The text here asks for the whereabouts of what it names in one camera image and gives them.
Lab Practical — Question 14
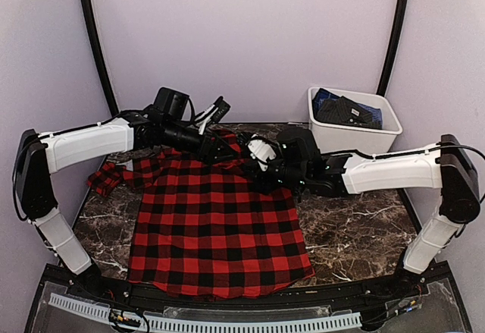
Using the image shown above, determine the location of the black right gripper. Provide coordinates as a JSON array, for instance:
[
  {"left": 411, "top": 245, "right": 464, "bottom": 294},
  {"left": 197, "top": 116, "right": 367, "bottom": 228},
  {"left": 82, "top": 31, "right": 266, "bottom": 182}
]
[{"left": 241, "top": 146, "right": 309, "bottom": 195}]

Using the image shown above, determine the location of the black right frame post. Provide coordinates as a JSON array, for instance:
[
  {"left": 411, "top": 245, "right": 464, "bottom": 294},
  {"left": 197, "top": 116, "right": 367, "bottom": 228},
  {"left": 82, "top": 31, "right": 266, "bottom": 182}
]
[{"left": 376, "top": 0, "right": 408, "bottom": 96}]

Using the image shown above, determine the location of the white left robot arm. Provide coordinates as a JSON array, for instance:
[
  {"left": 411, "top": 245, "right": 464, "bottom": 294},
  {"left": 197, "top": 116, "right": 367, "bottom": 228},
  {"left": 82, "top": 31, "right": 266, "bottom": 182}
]
[{"left": 13, "top": 112, "right": 236, "bottom": 300}]

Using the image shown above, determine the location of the white plastic bin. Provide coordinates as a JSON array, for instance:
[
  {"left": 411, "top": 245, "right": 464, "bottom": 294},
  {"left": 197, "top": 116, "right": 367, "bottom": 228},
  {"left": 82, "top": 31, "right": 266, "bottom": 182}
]
[{"left": 308, "top": 86, "right": 403, "bottom": 154}]

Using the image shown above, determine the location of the white slotted cable duct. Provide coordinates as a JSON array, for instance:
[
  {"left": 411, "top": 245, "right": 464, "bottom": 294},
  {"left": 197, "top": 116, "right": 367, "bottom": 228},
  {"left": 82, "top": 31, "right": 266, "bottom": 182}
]
[{"left": 48, "top": 294, "right": 361, "bottom": 332}]

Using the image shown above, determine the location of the black front rail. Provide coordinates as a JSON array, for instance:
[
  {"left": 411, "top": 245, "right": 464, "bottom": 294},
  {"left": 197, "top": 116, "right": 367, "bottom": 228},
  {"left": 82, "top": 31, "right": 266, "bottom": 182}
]
[{"left": 68, "top": 274, "right": 424, "bottom": 311}]

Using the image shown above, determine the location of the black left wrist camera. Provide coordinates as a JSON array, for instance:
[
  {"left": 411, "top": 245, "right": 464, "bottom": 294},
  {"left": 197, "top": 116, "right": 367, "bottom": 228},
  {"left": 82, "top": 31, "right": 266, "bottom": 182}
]
[{"left": 153, "top": 87, "right": 189, "bottom": 121}]

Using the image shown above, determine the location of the grey striped shirt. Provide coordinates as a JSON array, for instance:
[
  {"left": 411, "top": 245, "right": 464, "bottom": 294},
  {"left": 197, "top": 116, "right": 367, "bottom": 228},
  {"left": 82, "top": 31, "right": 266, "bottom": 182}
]
[{"left": 313, "top": 97, "right": 380, "bottom": 130}]

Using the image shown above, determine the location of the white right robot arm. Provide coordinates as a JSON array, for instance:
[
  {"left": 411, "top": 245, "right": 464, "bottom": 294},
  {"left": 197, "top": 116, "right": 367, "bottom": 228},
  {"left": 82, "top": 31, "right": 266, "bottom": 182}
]
[{"left": 242, "top": 130, "right": 483, "bottom": 298}]

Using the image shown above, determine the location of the dark blue plaid shirt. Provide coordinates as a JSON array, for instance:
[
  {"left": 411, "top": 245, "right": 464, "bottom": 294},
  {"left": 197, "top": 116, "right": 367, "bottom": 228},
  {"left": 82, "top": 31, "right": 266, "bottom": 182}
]
[{"left": 312, "top": 88, "right": 340, "bottom": 102}]

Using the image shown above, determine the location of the black left frame post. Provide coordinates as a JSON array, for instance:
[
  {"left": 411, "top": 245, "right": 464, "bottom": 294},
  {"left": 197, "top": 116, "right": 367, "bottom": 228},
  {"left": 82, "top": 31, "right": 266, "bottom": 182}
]
[{"left": 80, "top": 0, "right": 119, "bottom": 116}]

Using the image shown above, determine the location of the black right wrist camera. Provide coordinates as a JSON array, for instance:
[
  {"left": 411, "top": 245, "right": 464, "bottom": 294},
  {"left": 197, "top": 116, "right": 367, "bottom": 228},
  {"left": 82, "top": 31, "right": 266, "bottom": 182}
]
[{"left": 246, "top": 127, "right": 321, "bottom": 171}]

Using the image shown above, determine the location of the black frame post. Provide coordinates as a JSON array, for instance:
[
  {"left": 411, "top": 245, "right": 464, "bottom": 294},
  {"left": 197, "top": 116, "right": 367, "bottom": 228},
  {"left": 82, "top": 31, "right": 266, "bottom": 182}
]
[
  {"left": 80, "top": 0, "right": 119, "bottom": 116},
  {"left": 376, "top": 0, "right": 408, "bottom": 96}
]

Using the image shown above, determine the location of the red black plaid shirt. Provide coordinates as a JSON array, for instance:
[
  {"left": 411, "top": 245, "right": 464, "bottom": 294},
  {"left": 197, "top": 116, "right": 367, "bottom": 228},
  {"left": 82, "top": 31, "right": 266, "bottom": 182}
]
[{"left": 88, "top": 148, "right": 314, "bottom": 297}]

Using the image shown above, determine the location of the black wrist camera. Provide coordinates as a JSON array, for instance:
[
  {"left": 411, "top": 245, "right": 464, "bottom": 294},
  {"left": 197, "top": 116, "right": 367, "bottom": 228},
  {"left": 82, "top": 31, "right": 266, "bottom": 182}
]
[
  {"left": 246, "top": 127, "right": 321, "bottom": 171},
  {"left": 153, "top": 87, "right": 189, "bottom": 121}
]

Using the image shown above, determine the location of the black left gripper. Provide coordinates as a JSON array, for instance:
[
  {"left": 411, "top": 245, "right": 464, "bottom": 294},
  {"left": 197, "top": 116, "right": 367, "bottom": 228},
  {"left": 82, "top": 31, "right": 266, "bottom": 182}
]
[{"left": 163, "top": 119, "right": 239, "bottom": 165}]

